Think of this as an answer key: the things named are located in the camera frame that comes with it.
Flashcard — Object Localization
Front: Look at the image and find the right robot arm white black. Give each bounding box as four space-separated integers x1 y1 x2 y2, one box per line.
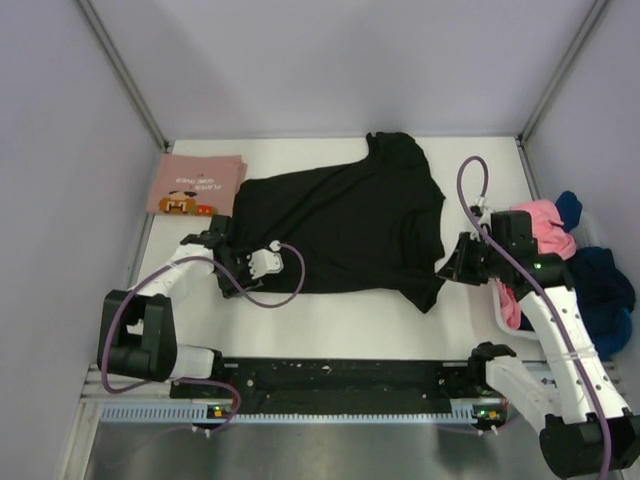
438 206 639 479

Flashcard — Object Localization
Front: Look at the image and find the white plastic laundry basket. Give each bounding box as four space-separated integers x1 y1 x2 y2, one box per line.
492 207 609 344

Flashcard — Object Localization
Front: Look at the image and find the right aluminium corner post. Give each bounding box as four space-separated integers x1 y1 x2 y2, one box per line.
518 0 612 147

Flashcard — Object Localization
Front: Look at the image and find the dark blue crumpled t shirt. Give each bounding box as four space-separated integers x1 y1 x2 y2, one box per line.
555 191 636 331

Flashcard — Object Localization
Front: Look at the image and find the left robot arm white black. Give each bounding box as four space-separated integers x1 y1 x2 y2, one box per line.
97 216 283 397

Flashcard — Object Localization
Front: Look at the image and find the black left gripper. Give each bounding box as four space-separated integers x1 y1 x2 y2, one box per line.
215 249 263 298

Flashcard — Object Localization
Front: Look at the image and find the light blue cable duct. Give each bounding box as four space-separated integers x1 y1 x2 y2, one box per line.
100 402 504 424

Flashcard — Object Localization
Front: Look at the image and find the bright blue crumpled t shirt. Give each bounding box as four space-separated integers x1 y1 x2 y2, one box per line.
589 307 632 361

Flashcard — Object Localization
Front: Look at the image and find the black t shirt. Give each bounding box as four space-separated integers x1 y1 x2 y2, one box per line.
228 132 445 313

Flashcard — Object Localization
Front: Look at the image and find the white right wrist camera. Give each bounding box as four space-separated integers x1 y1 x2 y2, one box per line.
469 195 495 225

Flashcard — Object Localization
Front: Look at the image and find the pink crumpled t shirt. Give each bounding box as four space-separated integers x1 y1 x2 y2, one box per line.
495 200 577 330

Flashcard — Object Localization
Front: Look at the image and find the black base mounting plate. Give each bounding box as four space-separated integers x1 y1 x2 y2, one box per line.
168 357 511 415

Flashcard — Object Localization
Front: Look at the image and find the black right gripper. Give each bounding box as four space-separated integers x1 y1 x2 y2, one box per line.
438 231 506 286

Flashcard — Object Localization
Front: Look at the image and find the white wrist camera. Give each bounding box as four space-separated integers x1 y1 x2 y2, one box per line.
469 195 495 225
248 240 284 279

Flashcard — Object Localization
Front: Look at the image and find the aluminium corner post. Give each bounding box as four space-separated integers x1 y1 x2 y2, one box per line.
72 0 170 152
518 0 612 147

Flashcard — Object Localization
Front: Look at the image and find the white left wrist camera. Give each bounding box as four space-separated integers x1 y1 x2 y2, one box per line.
248 240 284 279

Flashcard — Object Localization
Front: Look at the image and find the left aluminium corner post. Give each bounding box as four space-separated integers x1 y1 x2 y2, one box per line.
72 0 170 152

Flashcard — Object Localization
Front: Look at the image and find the folded pink t shirt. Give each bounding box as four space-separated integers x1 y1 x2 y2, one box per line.
146 154 247 217

